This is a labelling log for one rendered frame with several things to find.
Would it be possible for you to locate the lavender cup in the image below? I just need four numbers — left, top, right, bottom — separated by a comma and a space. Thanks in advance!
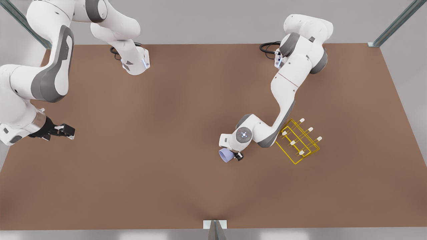
219, 148, 235, 163

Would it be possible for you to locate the yellow wire cup holder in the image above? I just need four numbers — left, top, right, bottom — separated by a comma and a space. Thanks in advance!
275, 118, 323, 165

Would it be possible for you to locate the silver frame post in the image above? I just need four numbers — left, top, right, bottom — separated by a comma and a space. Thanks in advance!
203, 220, 228, 240
367, 0, 427, 48
0, 0, 52, 50

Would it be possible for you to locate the black cable loop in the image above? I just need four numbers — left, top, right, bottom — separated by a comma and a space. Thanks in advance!
110, 42, 143, 61
259, 41, 282, 61

